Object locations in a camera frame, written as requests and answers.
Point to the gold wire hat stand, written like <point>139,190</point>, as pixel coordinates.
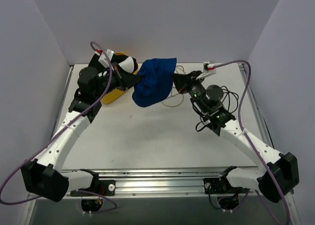
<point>175,99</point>

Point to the black cap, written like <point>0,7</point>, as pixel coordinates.
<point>94,61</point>

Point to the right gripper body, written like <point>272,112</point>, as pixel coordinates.
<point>187,82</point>

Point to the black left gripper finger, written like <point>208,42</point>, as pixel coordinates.
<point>128,85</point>
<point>129,77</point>

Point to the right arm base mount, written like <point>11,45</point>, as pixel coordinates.
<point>213,186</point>

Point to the blue bucket hat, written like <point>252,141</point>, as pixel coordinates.
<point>156,83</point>

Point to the black wire hat stand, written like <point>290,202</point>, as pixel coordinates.
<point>227,95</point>

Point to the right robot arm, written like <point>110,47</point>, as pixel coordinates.
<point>276,173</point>

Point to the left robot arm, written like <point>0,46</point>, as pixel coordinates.
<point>43,174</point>

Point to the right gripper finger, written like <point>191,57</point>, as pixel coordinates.
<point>187,73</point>
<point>181,82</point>

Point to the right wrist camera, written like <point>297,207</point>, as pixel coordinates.
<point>208,70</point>

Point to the white hat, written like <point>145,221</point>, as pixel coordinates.
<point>128,65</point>

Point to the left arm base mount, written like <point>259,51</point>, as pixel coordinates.
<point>106,187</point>

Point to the yellow bin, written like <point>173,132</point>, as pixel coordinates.
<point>115,94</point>

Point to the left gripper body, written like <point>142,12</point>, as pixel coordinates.
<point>120,78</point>

